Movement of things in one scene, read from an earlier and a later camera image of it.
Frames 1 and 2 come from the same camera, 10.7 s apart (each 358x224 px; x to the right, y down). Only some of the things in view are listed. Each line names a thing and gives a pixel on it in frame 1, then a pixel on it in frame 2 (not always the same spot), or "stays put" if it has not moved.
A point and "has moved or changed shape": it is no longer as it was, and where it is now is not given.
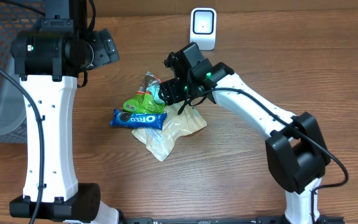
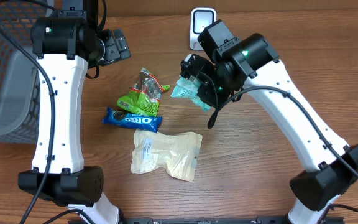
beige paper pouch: x=161 y=142 -> x=178 y=154
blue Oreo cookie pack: x=122 y=118 has moved or changed shape
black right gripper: x=169 y=94 -> x=208 y=95
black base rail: x=220 y=219 stays put
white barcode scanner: x=203 y=27 stays put
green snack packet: x=143 y=102 has moved or changed shape
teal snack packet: x=153 y=88 has moved or changed shape
